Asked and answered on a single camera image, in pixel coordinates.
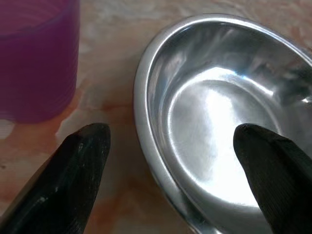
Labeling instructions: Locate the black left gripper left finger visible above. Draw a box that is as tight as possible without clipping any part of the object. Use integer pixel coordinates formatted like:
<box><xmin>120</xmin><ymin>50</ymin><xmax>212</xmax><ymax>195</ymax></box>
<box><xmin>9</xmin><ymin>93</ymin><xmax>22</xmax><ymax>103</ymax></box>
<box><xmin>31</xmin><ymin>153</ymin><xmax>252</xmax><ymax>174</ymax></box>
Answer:
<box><xmin>0</xmin><ymin>122</ymin><xmax>112</xmax><ymax>234</ymax></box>

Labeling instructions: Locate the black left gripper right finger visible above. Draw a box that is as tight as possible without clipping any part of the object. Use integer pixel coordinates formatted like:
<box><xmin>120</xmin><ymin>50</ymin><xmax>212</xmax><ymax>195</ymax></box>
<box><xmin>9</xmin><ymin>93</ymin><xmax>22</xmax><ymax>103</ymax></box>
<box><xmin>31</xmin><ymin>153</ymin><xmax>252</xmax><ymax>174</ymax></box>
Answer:
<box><xmin>233</xmin><ymin>123</ymin><xmax>312</xmax><ymax>234</ymax></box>

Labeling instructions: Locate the stainless steel bowl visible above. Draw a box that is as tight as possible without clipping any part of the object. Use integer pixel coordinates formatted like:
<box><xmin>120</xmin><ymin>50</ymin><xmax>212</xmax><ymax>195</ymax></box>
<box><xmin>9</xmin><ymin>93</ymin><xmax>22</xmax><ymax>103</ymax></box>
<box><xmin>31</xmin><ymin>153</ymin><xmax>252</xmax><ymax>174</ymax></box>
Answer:
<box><xmin>133</xmin><ymin>14</ymin><xmax>312</xmax><ymax>234</ymax></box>

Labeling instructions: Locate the purple plastic cup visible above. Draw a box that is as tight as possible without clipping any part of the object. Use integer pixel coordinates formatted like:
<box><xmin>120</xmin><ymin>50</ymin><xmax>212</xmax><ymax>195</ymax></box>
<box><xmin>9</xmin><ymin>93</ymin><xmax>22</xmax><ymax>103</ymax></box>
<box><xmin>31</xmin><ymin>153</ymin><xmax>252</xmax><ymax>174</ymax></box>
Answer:
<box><xmin>0</xmin><ymin>0</ymin><xmax>81</xmax><ymax>123</ymax></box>

